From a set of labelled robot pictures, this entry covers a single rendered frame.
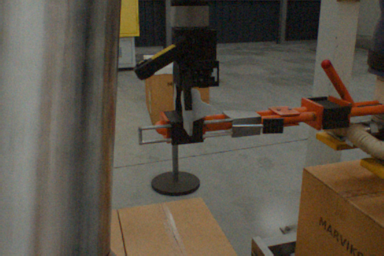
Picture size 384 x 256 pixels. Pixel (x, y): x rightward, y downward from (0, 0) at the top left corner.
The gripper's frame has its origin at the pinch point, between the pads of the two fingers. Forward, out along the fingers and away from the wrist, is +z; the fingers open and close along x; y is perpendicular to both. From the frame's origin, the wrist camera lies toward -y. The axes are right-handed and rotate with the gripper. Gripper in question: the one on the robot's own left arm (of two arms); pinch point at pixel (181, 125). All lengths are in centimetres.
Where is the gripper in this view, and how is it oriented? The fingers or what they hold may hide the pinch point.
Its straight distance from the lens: 80.1
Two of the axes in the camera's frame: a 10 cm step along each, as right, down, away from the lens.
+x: -2.4, -2.7, 9.3
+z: 0.1, 9.6, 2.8
